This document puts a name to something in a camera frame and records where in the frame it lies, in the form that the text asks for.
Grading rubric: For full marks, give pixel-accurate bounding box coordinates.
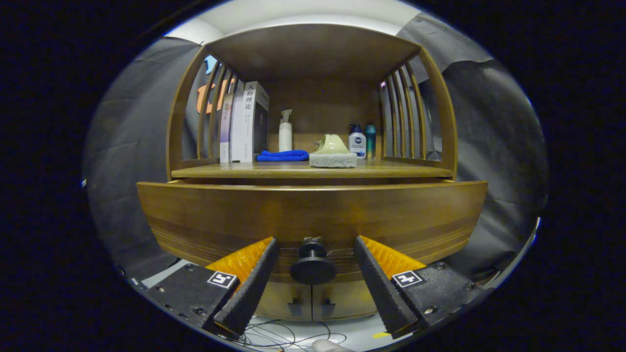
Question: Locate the wooden cabinet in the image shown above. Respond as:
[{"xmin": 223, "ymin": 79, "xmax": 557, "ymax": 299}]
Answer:
[{"xmin": 165, "ymin": 23, "xmax": 459, "ymax": 322}]

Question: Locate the wooden cabinet door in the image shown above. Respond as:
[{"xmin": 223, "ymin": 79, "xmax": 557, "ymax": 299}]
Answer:
[
  {"xmin": 254, "ymin": 281, "xmax": 313, "ymax": 321},
  {"xmin": 312, "ymin": 281, "xmax": 380, "ymax": 321}
]

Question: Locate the white bottle with blue cap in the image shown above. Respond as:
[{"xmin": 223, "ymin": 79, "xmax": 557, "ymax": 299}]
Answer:
[{"xmin": 348, "ymin": 124, "xmax": 367, "ymax": 160}]

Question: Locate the wooden countertop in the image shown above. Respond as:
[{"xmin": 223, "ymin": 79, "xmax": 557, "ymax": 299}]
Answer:
[{"xmin": 171, "ymin": 159, "xmax": 453, "ymax": 179}]

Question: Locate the black round drawer knob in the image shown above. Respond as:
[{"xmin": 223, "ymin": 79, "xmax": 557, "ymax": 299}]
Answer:
[{"xmin": 290, "ymin": 237, "xmax": 337, "ymax": 286}]

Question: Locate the thin white book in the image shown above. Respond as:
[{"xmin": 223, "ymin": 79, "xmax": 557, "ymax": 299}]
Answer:
[{"xmin": 231, "ymin": 93, "xmax": 245, "ymax": 163}]

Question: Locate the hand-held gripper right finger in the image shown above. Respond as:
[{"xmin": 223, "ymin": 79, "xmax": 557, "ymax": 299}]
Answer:
[{"xmin": 355, "ymin": 235, "xmax": 482, "ymax": 339}]

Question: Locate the wooden drawer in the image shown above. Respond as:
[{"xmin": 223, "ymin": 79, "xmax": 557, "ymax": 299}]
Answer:
[{"xmin": 136, "ymin": 180, "xmax": 489, "ymax": 284}]

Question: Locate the green sponge scrubber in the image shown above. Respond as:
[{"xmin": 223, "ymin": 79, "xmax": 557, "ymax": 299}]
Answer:
[{"xmin": 309, "ymin": 134, "xmax": 358, "ymax": 169}]

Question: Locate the white pump bottle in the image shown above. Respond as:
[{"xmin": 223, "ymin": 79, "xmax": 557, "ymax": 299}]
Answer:
[{"xmin": 278, "ymin": 109, "xmax": 293, "ymax": 153}]

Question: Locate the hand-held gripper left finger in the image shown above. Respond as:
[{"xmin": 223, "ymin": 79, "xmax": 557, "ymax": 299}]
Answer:
[{"xmin": 138, "ymin": 237, "xmax": 279, "ymax": 339}]

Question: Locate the pale rounded object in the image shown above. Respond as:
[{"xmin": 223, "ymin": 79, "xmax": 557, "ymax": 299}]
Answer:
[{"xmin": 312, "ymin": 339, "xmax": 354, "ymax": 352}]

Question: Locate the folded blue cloth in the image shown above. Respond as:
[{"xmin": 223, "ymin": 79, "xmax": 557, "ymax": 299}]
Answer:
[{"xmin": 256, "ymin": 150, "xmax": 310, "ymax": 162}]

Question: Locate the thick grey portrait book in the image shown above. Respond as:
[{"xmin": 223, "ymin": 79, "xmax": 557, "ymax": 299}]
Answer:
[{"xmin": 241, "ymin": 81, "xmax": 270, "ymax": 163}]

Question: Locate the thin purple book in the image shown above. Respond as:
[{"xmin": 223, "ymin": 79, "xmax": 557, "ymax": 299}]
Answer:
[{"xmin": 219, "ymin": 94, "xmax": 234, "ymax": 163}]

